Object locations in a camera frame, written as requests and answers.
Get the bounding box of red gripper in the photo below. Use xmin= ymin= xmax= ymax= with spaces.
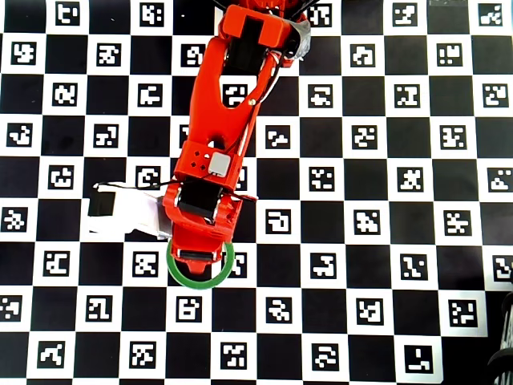
xmin=165 ymin=217 xmax=238 ymax=278

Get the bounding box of grey square sticker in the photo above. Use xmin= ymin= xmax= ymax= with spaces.
xmin=209 ymin=152 xmax=232 ymax=177

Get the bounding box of black white marker mat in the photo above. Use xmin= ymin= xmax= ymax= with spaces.
xmin=0 ymin=0 xmax=513 ymax=382

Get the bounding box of grey tape wad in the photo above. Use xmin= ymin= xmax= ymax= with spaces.
xmin=293 ymin=19 xmax=314 ymax=62

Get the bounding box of green ring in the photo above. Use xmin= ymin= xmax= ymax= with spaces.
xmin=165 ymin=238 xmax=236 ymax=290

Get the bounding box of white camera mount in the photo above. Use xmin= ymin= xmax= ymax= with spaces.
xmin=82 ymin=188 xmax=177 ymax=241

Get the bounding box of thin black camera cable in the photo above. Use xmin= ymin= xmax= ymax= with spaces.
xmin=94 ymin=172 xmax=217 ymax=192

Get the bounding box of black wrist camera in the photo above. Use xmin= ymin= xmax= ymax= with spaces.
xmin=88 ymin=186 xmax=117 ymax=217

